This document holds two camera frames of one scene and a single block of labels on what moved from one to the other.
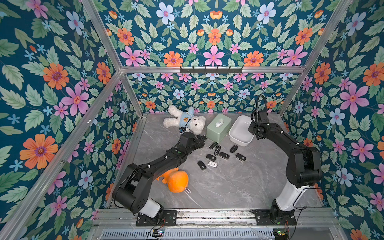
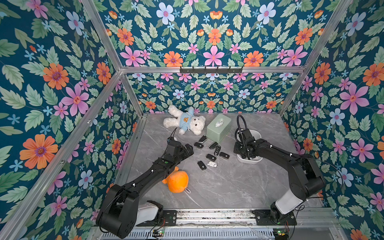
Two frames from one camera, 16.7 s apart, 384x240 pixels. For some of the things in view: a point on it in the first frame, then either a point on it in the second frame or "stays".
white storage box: (238, 132) → (256, 135)
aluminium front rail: (320, 217) stays
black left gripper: (200, 141) → (186, 154)
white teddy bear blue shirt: (194, 124) stays
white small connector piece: (212, 163) stays
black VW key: (224, 155) stays
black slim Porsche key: (218, 148) stays
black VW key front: (201, 165) stays
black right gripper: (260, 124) → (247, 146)
